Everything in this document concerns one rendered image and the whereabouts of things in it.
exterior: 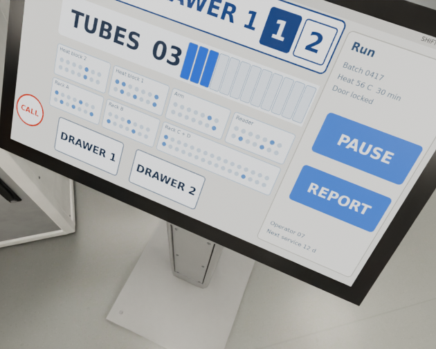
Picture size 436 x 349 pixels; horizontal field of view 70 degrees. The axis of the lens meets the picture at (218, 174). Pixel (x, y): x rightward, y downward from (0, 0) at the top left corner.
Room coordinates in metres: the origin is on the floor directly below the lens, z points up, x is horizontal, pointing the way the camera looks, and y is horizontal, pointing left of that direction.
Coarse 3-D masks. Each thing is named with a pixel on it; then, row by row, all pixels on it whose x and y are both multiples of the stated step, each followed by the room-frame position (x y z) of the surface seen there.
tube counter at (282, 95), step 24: (168, 48) 0.28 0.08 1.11; (192, 48) 0.28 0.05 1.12; (216, 48) 0.28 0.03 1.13; (168, 72) 0.26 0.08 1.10; (192, 72) 0.26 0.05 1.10; (216, 72) 0.26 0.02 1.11; (240, 72) 0.26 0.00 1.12; (264, 72) 0.26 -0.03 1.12; (240, 96) 0.24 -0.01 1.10; (264, 96) 0.24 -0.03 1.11; (288, 96) 0.25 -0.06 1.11; (312, 96) 0.25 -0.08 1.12; (288, 120) 0.23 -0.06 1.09
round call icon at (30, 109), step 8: (16, 96) 0.24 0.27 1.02; (24, 96) 0.24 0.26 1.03; (32, 96) 0.24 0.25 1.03; (16, 104) 0.23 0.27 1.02; (24, 104) 0.23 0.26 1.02; (32, 104) 0.24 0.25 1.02; (40, 104) 0.24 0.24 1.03; (16, 112) 0.23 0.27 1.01; (24, 112) 0.23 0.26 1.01; (32, 112) 0.23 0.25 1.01; (40, 112) 0.23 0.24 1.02; (16, 120) 0.22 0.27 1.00; (24, 120) 0.22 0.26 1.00; (32, 120) 0.22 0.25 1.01; (40, 120) 0.22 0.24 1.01; (40, 128) 0.21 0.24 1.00
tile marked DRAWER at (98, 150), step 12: (60, 120) 0.22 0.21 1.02; (60, 132) 0.21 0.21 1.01; (72, 132) 0.21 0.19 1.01; (84, 132) 0.21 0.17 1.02; (96, 132) 0.21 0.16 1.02; (60, 144) 0.20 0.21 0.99; (72, 144) 0.20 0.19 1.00; (84, 144) 0.20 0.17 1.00; (96, 144) 0.20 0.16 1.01; (108, 144) 0.20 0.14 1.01; (120, 144) 0.20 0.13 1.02; (72, 156) 0.19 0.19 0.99; (84, 156) 0.19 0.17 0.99; (96, 156) 0.19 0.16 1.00; (108, 156) 0.19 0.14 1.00; (120, 156) 0.19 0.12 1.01; (108, 168) 0.18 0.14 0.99
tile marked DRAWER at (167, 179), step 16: (144, 160) 0.19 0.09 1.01; (160, 160) 0.19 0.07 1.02; (144, 176) 0.18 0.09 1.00; (160, 176) 0.18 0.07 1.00; (176, 176) 0.18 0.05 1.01; (192, 176) 0.18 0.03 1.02; (160, 192) 0.17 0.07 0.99; (176, 192) 0.17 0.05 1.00; (192, 192) 0.17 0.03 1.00; (192, 208) 0.15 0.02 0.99
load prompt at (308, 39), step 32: (128, 0) 0.31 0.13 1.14; (160, 0) 0.31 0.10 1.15; (192, 0) 0.31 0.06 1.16; (224, 0) 0.31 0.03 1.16; (256, 0) 0.31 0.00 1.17; (224, 32) 0.29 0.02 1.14; (256, 32) 0.29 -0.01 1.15; (288, 32) 0.29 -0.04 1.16; (320, 32) 0.29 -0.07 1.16; (320, 64) 0.27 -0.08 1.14
